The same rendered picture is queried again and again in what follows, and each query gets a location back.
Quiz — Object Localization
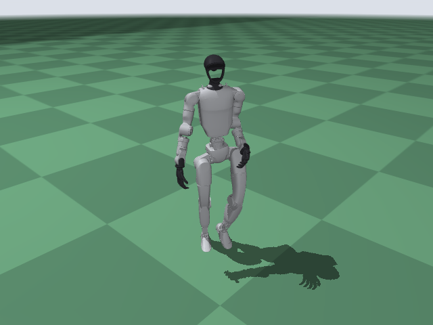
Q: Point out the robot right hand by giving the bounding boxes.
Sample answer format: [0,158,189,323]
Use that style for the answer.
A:
[175,158,189,189]

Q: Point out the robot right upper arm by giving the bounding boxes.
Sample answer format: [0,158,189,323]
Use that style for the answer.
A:
[180,91,200,136]

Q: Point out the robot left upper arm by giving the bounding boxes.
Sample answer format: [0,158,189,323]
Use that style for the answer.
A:
[230,87,245,129]

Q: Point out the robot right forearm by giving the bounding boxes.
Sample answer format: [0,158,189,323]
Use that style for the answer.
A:
[175,124,189,165]

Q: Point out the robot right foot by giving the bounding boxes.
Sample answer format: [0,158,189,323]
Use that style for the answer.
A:
[201,233,211,252]

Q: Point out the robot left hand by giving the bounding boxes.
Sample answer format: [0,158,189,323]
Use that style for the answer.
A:
[237,143,250,168]

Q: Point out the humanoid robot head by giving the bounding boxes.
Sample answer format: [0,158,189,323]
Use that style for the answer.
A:
[204,55,225,91]

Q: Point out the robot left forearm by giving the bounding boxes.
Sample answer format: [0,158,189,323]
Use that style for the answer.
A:
[232,122,250,151]

